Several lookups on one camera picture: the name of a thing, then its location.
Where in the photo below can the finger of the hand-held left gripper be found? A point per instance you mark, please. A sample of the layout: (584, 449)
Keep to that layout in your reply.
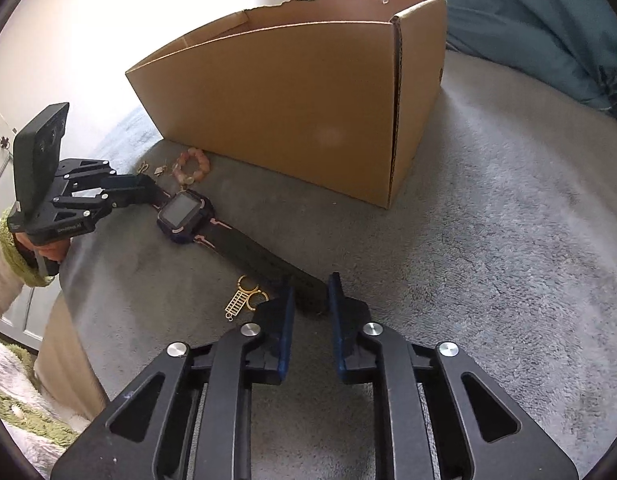
(123, 201)
(123, 182)

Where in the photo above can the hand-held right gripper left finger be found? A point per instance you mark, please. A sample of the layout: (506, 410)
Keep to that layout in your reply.
(287, 330)

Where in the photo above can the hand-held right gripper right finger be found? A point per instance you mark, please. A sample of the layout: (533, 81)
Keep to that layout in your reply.
(338, 330)

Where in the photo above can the gold butterfly charm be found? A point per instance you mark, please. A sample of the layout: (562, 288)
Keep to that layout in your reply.
(145, 166)

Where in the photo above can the small gold charm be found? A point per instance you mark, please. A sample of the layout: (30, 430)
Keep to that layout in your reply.
(161, 170)

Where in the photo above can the small gold earring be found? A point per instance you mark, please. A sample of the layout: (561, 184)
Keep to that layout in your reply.
(258, 291)

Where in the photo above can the gold lattice charm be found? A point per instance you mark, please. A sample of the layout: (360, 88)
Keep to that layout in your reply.
(237, 305)

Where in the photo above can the black pink smartwatch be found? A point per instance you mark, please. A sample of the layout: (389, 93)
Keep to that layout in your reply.
(181, 212)

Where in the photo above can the gold hoop earring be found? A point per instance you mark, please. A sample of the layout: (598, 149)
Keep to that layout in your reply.
(239, 282)

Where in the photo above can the brown cardboard box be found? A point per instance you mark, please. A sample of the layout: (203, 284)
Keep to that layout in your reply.
(288, 110)

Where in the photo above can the person's left hand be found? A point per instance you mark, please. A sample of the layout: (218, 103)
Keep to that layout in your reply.
(53, 251)

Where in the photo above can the white cabinet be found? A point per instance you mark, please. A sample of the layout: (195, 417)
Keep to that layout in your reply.
(33, 315)

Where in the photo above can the grey fleece blanket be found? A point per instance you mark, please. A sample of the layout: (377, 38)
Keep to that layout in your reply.
(488, 260)

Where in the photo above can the beige bed base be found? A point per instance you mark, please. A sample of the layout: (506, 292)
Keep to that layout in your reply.
(68, 360)

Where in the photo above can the white green fluffy robe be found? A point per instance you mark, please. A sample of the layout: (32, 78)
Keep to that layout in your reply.
(18, 400)

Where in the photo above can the blue duvet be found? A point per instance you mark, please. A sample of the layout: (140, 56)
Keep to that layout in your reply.
(513, 15)

